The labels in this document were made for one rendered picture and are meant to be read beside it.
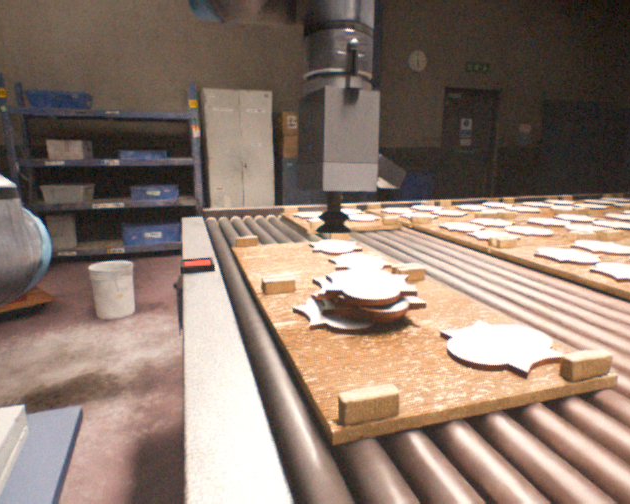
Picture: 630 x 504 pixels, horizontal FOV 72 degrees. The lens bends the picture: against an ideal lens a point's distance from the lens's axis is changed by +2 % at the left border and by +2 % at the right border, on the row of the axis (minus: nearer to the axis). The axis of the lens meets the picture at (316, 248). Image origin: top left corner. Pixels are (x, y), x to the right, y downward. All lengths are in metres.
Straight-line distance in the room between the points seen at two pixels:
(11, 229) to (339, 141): 0.37
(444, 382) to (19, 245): 0.50
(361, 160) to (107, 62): 5.55
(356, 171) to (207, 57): 5.55
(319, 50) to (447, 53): 6.81
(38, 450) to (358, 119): 0.49
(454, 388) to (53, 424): 0.47
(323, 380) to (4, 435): 0.32
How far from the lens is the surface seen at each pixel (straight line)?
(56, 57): 6.00
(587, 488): 0.46
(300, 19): 0.51
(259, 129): 5.42
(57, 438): 0.61
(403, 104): 6.79
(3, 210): 0.58
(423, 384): 0.51
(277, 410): 0.50
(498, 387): 0.53
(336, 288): 0.61
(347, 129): 0.46
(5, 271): 0.56
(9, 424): 0.58
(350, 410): 0.43
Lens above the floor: 1.19
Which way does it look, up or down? 13 degrees down
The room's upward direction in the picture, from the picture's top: straight up
